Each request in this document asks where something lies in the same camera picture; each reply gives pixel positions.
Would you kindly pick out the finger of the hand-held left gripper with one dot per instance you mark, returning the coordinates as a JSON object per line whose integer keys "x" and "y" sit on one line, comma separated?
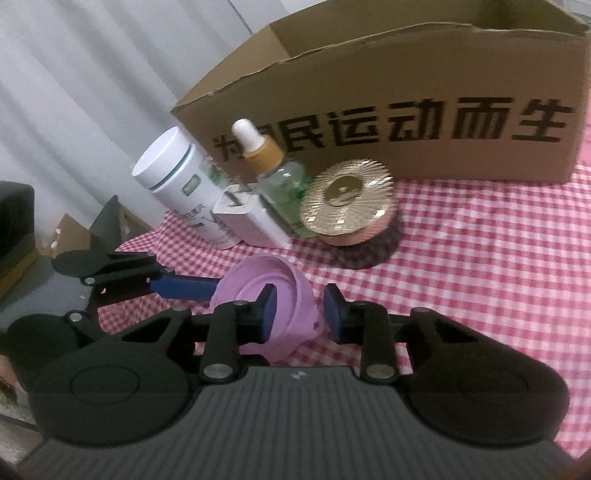
{"x": 184, "y": 286}
{"x": 88, "y": 330}

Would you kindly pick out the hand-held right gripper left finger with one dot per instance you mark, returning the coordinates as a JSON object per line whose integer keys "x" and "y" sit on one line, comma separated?
{"x": 268, "y": 314}

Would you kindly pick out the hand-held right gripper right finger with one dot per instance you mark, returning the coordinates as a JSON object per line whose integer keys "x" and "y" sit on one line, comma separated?
{"x": 332, "y": 316}

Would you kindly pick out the purple collapsible cup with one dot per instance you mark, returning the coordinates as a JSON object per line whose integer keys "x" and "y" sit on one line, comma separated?
{"x": 249, "y": 281}

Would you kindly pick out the white charger plug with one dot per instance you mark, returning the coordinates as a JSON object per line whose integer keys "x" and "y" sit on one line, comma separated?
{"x": 254, "y": 226}

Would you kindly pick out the dark jar with gold lid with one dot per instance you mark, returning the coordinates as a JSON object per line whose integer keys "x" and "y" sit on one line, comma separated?
{"x": 346, "y": 194}

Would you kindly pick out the green glass dropper bottle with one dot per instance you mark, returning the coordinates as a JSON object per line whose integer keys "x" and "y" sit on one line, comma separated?
{"x": 281, "y": 184}

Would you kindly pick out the brown cardboard box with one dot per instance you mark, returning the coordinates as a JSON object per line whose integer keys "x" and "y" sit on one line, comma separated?
{"x": 415, "y": 69}

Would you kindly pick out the cardboard pieces on floor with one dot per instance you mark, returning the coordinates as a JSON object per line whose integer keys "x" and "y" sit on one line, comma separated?
{"x": 69, "y": 235}

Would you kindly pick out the white supplement bottle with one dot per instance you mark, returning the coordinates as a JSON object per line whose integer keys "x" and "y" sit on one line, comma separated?
{"x": 175, "y": 170}

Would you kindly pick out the black box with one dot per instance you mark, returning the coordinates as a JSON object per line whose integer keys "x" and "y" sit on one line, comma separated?
{"x": 16, "y": 221}

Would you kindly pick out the red checked tablecloth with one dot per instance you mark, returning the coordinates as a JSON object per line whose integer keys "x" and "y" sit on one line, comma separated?
{"x": 461, "y": 254}

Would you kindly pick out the white curtain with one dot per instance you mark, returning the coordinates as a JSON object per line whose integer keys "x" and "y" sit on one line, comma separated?
{"x": 92, "y": 92}

